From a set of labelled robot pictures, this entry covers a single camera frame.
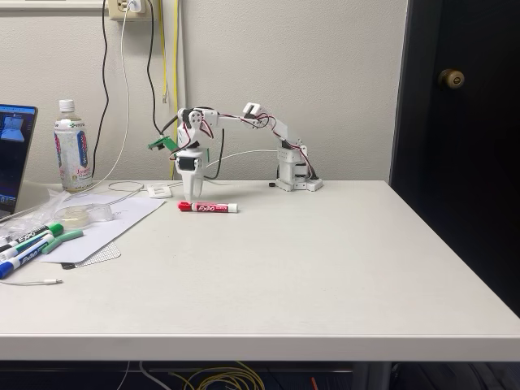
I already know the white looped cable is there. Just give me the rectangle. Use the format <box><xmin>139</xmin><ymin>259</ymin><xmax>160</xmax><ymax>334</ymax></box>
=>
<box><xmin>108</xmin><ymin>180</ymin><xmax>146</xmax><ymax>203</ymax></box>

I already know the yellow cable coil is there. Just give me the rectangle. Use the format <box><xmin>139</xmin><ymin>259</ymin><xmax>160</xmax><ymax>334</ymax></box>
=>
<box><xmin>170</xmin><ymin>363</ymin><xmax>267</xmax><ymax>390</ymax></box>

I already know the long yellow cable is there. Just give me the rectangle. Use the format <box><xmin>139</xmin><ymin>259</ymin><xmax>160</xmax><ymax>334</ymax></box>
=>
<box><xmin>169</xmin><ymin>0</ymin><xmax>180</xmax><ymax>180</ymax></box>

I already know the white paper sheet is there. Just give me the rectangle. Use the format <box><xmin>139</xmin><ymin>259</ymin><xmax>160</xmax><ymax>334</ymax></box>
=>
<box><xmin>40</xmin><ymin>197</ymin><xmax>168</xmax><ymax>264</ymax></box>

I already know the green label Expo marker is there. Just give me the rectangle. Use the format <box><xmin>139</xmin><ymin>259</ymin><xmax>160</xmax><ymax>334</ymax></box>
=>
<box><xmin>0</xmin><ymin>233</ymin><xmax>56</xmax><ymax>263</ymax></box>

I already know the green cap Expo marker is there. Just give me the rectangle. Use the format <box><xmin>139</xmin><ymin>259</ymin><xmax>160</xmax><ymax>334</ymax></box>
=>
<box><xmin>0</xmin><ymin>222</ymin><xmax>65</xmax><ymax>249</ymax></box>

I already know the blue Expo marker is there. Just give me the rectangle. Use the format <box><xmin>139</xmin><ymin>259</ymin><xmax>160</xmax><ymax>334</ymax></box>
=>
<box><xmin>0</xmin><ymin>248</ymin><xmax>52</xmax><ymax>280</ymax></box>

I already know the silver laptop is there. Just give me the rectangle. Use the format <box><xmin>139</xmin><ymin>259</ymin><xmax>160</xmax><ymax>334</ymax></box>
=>
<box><xmin>0</xmin><ymin>104</ymin><xmax>40</xmax><ymax>223</ymax></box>

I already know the grey cable under table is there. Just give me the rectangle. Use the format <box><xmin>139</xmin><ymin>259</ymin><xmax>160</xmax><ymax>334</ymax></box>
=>
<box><xmin>139</xmin><ymin>360</ymin><xmax>167</xmax><ymax>390</ymax></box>

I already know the red Expo marker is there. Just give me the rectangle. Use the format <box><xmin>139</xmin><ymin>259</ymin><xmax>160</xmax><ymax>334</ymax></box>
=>
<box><xmin>177</xmin><ymin>201</ymin><xmax>240</xmax><ymax>214</ymax></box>

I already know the white charger cable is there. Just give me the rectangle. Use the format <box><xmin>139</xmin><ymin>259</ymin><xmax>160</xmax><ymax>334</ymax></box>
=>
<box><xmin>64</xmin><ymin>3</ymin><xmax>131</xmax><ymax>196</ymax></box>

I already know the white charging cable end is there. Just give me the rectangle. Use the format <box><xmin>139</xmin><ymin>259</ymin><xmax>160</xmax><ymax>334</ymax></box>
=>
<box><xmin>0</xmin><ymin>278</ymin><xmax>65</xmax><ymax>287</ymax></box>

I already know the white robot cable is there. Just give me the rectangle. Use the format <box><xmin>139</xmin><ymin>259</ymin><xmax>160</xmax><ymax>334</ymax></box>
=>
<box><xmin>168</xmin><ymin>149</ymin><xmax>284</xmax><ymax>188</ymax></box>

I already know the thin black wall cable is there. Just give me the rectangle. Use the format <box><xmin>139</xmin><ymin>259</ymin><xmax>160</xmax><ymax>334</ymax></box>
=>
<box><xmin>91</xmin><ymin>0</ymin><xmax>111</xmax><ymax>180</ymax></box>

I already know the clear plastic bag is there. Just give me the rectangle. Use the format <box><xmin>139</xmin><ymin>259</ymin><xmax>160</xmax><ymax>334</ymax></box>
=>
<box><xmin>0</xmin><ymin>188</ymin><xmax>72</xmax><ymax>245</ymax></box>

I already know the white adapter hub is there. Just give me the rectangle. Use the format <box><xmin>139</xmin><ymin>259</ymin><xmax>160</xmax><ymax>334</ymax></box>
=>
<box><xmin>145</xmin><ymin>183</ymin><xmax>174</xmax><ymax>199</ymax></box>

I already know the grey table leg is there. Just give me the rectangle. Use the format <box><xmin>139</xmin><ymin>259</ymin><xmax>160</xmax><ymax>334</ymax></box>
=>
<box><xmin>351</xmin><ymin>361</ymin><xmax>393</xmax><ymax>390</ymax></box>

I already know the black door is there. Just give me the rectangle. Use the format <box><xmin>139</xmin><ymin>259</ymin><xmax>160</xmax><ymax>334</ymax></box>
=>
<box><xmin>388</xmin><ymin>0</ymin><xmax>520</xmax><ymax>318</ymax></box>

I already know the clear drink bottle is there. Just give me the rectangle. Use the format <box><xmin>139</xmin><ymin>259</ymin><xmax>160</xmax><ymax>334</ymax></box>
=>
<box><xmin>54</xmin><ymin>99</ymin><xmax>93</xmax><ymax>193</ymax></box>

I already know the grey mesh pad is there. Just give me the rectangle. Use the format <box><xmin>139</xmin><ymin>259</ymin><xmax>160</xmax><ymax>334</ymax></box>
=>
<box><xmin>60</xmin><ymin>241</ymin><xmax>123</xmax><ymax>269</ymax></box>

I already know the black camera cable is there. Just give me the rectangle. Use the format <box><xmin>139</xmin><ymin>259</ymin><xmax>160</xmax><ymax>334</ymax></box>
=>
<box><xmin>145</xmin><ymin>0</ymin><xmax>225</xmax><ymax>182</ymax></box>

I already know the beige wall outlet plate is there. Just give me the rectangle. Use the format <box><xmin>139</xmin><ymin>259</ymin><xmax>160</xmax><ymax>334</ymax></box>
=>
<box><xmin>107</xmin><ymin>0</ymin><xmax>158</xmax><ymax>21</ymax></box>

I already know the brass door knob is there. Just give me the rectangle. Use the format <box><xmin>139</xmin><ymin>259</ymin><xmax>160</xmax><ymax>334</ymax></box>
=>
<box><xmin>437</xmin><ymin>67</ymin><xmax>466</xmax><ymax>91</ymax></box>

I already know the yellow cable with plug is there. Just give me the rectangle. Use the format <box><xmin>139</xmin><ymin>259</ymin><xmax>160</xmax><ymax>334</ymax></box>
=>
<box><xmin>158</xmin><ymin>0</ymin><xmax>170</xmax><ymax>103</ymax></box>

